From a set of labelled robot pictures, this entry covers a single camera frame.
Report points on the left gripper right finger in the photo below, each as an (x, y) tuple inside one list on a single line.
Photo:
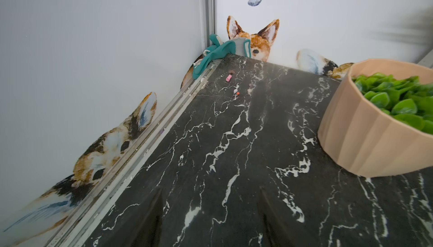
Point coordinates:
[(277, 233)]

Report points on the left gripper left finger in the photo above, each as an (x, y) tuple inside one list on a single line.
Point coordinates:
[(144, 230)]

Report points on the pink pot with green plant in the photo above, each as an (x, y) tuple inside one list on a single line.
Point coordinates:
[(362, 139)]

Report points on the teal grey cloth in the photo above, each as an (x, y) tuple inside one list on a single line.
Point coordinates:
[(218, 50)]

